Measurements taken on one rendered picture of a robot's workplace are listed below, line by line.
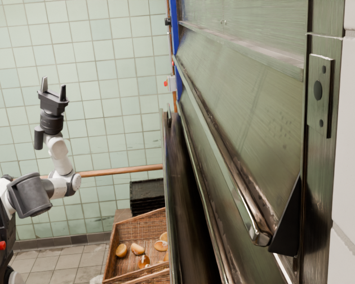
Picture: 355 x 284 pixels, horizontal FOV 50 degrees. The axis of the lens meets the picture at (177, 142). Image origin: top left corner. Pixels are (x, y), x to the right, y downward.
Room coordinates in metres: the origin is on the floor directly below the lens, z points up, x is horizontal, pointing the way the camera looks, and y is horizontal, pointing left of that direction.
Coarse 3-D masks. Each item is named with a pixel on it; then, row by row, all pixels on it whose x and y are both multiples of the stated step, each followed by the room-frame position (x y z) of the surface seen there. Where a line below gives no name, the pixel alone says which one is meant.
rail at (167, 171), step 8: (160, 112) 2.04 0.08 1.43; (168, 160) 1.33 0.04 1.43; (168, 168) 1.24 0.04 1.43; (168, 176) 1.17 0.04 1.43; (168, 184) 1.11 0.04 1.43; (168, 192) 1.05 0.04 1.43; (168, 200) 1.00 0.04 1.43; (168, 208) 0.95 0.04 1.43; (168, 216) 0.91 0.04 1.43; (168, 224) 0.87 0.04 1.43; (168, 232) 0.84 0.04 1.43; (176, 232) 0.83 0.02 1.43; (176, 240) 0.80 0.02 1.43; (176, 248) 0.76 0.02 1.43; (176, 256) 0.73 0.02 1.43; (176, 264) 0.70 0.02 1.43; (176, 272) 0.67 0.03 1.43; (176, 280) 0.65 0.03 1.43
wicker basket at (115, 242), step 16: (160, 208) 2.08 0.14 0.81; (128, 224) 2.08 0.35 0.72; (160, 224) 2.08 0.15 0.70; (112, 240) 1.90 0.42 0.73; (128, 240) 2.08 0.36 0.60; (144, 240) 2.08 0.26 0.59; (112, 256) 1.82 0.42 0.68; (128, 256) 1.93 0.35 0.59; (160, 256) 1.91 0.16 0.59; (112, 272) 1.77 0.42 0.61; (128, 272) 1.78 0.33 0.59; (144, 272) 1.54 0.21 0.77
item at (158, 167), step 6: (114, 168) 1.82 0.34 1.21; (120, 168) 1.81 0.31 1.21; (126, 168) 1.81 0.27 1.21; (132, 168) 1.81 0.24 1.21; (138, 168) 1.81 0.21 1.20; (144, 168) 1.81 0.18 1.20; (150, 168) 1.81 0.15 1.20; (156, 168) 1.81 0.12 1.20; (162, 168) 1.81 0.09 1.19; (84, 174) 1.80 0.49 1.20; (90, 174) 1.80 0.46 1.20; (96, 174) 1.80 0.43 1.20; (102, 174) 1.80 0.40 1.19; (108, 174) 1.80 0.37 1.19; (114, 174) 1.80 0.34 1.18
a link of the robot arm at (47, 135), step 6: (36, 126) 1.42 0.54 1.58; (42, 126) 1.41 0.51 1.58; (36, 132) 1.40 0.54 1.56; (42, 132) 1.41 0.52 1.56; (48, 132) 1.41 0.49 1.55; (54, 132) 1.41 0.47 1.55; (60, 132) 1.46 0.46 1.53; (36, 138) 1.41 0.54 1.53; (42, 138) 1.42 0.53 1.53; (48, 138) 1.42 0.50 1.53; (36, 144) 1.41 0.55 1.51; (42, 144) 1.43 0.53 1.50
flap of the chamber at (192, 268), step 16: (160, 128) 1.85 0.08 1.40; (176, 128) 1.81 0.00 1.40; (176, 144) 1.57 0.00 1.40; (176, 160) 1.38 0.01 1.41; (176, 176) 1.22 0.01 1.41; (192, 176) 1.23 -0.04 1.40; (176, 192) 1.10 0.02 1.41; (192, 192) 1.10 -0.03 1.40; (176, 208) 0.99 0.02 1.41; (192, 208) 1.00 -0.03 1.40; (176, 224) 0.90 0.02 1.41; (192, 224) 0.91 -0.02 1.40; (192, 240) 0.83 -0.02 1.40; (208, 240) 0.83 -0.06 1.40; (192, 256) 0.76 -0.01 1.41; (208, 256) 0.76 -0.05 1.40; (192, 272) 0.70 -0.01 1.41; (208, 272) 0.71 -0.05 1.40
